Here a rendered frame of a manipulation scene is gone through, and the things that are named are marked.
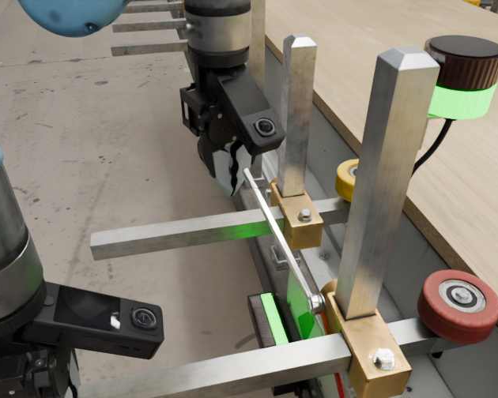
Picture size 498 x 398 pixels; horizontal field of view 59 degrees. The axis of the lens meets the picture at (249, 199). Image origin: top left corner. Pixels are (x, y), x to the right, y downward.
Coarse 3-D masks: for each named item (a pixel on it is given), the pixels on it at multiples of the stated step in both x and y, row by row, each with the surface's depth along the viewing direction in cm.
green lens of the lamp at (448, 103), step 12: (432, 96) 34; (444, 96) 34; (456, 96) 33; (468, 96) 33; (480, 96) 33; (432, 108) 35; (444, 108) 34; (456, 108) 34; (468, 108) 34; (480, 108) 34
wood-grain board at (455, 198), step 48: (288, 0) 159; (336, 0) 159; (384, 0) 159; (432, 0) 159; (336, 48) 116; (384, 48) 116; (336, 96) 91; (480, 144) 75; (432, 192) 64; (480, 192) 64; (432, 240) 58; (480, 240) 55
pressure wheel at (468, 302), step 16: (448, 272) 50; (464, 272) 50; (432, 288) 48; (448, 288) 49; (464, 288) 48; (480, 288) 48; (432, 304) 46; (448, 304) 47; (464, 304) 47; (480, 304) 47; (496, 304) 46; (432, 320) 47; (448, 320) 45; (464, 320) 45; (480, 320) 45; (496, 320) 45; (448, 336) 46; (464, 336) 45; (480, 336) 46
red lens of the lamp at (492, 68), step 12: (444, 60) 33; (456, 60) 32; (468, 60) 32; (480, 60) 32; (492, 60) 32; (444, 72) 33; (456, 72) 32; (468, 72) 32; (480, 72) 32; (492, 72) 32; (444, 84) 33; (456, 84) 33; (468, 84) 33; (480, 84) 33; (492, 84) 33
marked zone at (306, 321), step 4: (308, 312) 61; (300, 316) 65; (304, 316) 63; (308, 316) 61; (300, 320) 66; (304, 320) 63; (308, 320) 61; (312, 320) 59; (300, 324) 66; (304, 324) 64; (308, 324) 62; (312, 324) 60; (300, 328) 66; (304, 328) 64; (308, 328) 62; (304, 332) 64; (308, 332) 62; (304, 336) 65; (308, 336) 63
